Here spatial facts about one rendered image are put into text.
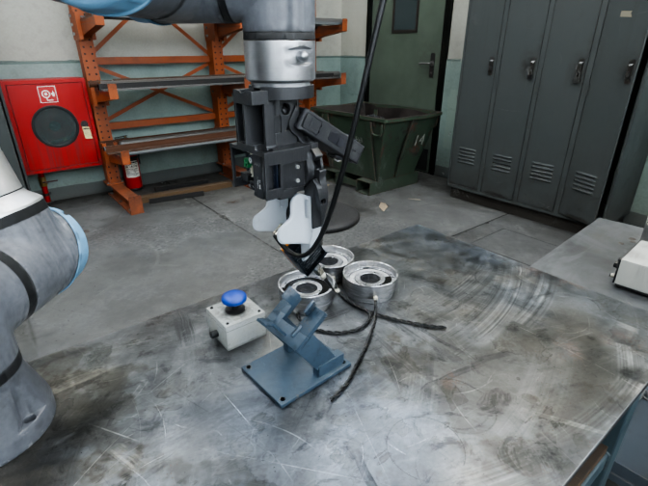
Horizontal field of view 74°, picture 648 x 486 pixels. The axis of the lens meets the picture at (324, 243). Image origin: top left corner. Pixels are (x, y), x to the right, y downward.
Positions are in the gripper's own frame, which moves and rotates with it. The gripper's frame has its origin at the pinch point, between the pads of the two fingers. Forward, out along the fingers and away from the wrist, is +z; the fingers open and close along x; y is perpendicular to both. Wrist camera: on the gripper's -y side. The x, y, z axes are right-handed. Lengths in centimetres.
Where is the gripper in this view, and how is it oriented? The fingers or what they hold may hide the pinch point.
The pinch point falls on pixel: (300, 245)
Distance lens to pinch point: 56.9
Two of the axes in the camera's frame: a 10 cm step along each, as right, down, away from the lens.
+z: 0.0, 9.1, 4.2
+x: 6.6, 3.1, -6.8
